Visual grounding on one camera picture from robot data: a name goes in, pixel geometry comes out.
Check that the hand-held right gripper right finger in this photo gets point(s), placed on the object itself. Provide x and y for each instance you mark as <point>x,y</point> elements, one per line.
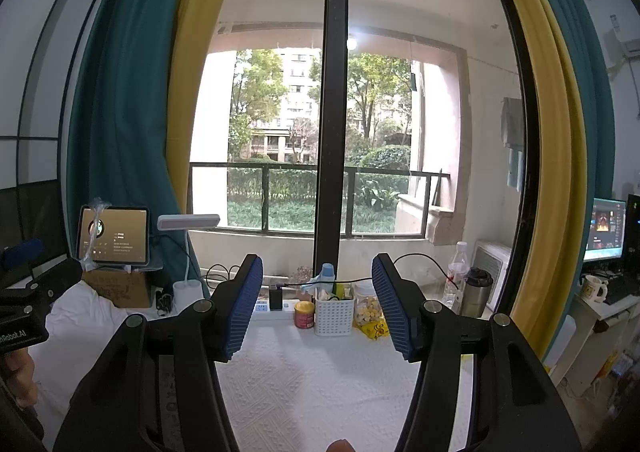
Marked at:
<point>392,307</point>

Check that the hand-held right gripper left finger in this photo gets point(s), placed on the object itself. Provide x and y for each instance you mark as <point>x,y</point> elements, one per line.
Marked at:
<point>245,307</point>

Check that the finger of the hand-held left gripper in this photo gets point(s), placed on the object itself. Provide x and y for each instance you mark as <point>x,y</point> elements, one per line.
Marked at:
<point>22,252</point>

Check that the person's left hand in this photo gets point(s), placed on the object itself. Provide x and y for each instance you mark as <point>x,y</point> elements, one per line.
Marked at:
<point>17,374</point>

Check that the person's right hand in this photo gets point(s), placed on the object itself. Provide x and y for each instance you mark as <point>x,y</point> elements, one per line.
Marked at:
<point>340,446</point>

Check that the clear snack jar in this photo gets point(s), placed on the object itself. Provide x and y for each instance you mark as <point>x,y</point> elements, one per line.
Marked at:
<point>367,312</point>

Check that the yellow duck snack bag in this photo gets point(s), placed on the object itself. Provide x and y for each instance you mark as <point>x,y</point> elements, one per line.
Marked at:
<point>374,330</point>

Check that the black power adapter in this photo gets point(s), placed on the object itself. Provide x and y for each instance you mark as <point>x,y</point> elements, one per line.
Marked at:
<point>276,298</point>

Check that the white power strip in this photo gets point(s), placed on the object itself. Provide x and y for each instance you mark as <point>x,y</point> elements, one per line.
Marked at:
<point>289,308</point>

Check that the white plastic basket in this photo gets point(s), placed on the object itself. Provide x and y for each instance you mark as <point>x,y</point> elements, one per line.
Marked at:
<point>335,317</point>

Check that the red tin can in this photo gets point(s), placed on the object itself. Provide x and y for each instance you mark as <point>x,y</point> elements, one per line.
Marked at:
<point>304,316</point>

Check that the white cloth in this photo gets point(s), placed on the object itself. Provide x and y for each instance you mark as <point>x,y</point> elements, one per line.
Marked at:
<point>85,327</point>

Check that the blue cap bottle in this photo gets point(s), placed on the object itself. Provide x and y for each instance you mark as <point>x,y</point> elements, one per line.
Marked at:
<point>327,274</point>

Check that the clear water bottle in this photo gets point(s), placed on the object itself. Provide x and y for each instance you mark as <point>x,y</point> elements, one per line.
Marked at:
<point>457,272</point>

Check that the steel thermos mug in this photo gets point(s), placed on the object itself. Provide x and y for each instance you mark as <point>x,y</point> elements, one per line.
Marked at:
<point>477,297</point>

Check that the tablet with stand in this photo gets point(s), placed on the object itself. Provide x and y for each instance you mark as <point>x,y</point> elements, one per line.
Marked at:
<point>115,237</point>

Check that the white quilted table cover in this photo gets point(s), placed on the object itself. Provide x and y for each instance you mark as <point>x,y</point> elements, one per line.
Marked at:
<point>310,382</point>

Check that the cardboard box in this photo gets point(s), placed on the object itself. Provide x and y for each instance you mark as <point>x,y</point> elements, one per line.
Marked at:
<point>117,289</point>

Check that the white desk lamp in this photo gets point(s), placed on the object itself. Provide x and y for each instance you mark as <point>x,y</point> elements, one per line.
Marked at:
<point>187,222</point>

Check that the balcony railing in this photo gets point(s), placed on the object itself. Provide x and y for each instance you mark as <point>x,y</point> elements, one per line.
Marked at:
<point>265,197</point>

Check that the outdoor condenser unit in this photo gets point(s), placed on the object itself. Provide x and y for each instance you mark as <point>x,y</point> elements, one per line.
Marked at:
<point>495,262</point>

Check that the black framed partition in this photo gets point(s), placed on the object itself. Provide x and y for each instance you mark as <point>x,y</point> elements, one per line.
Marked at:
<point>45,82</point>

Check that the teal curtain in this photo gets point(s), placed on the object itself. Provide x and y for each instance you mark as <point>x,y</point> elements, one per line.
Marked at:
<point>595,132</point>
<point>125,107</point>

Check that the white computer desk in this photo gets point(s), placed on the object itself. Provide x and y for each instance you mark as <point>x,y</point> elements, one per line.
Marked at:
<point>580,332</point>

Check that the white printed mug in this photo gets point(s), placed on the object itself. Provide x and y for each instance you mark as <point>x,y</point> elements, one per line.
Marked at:
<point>592,288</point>

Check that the yellow curtain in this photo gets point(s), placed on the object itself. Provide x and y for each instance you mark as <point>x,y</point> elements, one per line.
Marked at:
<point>555,182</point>
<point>195,82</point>

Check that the grey hanging cloth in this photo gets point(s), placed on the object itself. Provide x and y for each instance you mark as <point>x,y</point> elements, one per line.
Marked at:
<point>512,122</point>

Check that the computer monitor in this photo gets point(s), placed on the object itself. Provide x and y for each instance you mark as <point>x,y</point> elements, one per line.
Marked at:
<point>605,229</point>

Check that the black keyboard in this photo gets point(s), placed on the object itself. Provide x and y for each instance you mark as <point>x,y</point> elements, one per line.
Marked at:
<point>622,288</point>

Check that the black computer tower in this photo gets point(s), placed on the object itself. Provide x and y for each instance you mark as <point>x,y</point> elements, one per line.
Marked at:
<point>634,232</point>

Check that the black window frame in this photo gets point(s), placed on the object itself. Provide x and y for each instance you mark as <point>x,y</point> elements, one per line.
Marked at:
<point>332,82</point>

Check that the wall air conditioner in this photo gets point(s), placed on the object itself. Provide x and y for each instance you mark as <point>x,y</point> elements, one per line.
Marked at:
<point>622,39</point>

